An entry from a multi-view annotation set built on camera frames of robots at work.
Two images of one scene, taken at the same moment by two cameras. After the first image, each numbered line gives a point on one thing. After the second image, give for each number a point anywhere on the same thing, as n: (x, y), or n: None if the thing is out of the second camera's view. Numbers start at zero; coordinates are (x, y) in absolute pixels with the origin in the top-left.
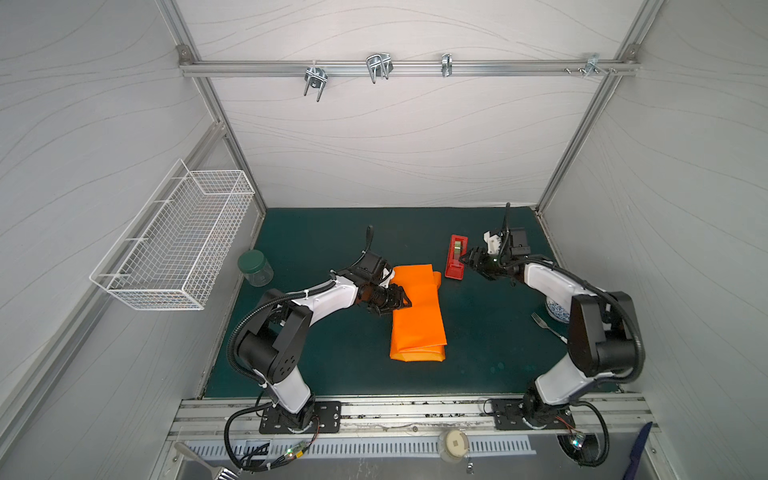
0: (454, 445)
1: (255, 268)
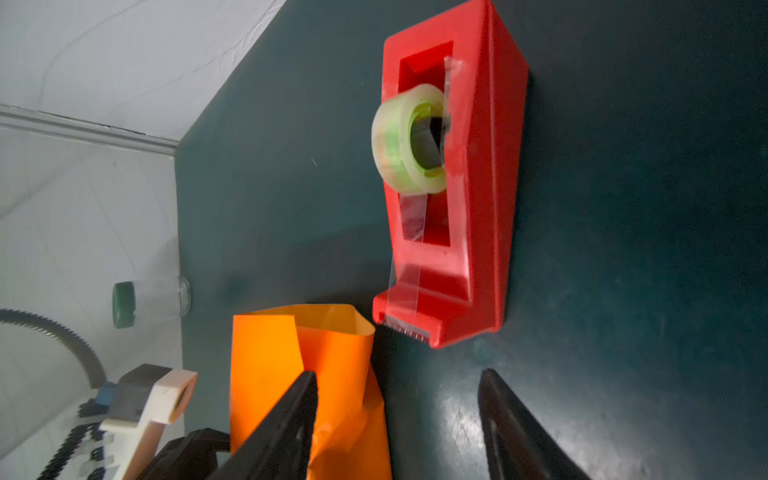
0: None
1: (135, 302)
